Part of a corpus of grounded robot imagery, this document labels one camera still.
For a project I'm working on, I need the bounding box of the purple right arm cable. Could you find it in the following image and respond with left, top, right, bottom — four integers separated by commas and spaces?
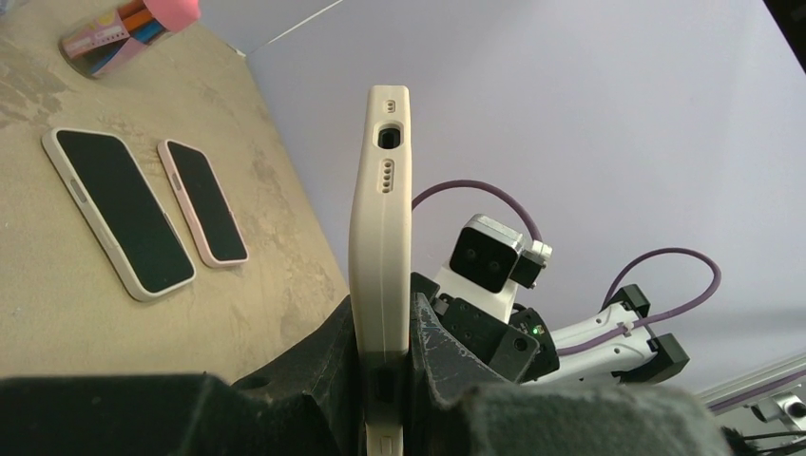
412, 180, 723, 357

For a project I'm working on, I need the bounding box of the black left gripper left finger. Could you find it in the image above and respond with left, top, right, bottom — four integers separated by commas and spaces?
1, 301, 362, 455

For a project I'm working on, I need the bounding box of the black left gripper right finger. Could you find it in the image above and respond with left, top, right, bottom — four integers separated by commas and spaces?
409, 294, 731, 455

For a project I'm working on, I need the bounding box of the aluminium table edge rail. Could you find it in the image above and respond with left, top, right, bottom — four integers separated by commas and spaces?
698, 352, 805, 416

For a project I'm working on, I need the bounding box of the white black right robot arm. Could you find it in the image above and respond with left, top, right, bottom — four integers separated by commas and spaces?
411, 270, 690, 385

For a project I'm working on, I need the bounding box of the phone in beige case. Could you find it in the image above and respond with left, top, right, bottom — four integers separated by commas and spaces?
41, 128, 196, 302

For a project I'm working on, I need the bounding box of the phone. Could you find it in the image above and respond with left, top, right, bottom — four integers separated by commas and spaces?
348, 85, 413, 455
157, 140, 249, 269
41, 128, 196, 302

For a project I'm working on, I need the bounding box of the pink capped marker jar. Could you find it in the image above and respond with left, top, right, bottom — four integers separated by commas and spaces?
58, 0, 201, 79

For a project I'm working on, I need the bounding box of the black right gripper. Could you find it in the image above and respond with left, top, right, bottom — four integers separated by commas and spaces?
412, 273, 560, 384

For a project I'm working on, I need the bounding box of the phone in pink case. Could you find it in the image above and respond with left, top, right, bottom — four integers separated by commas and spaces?
157, 140, 249, 269

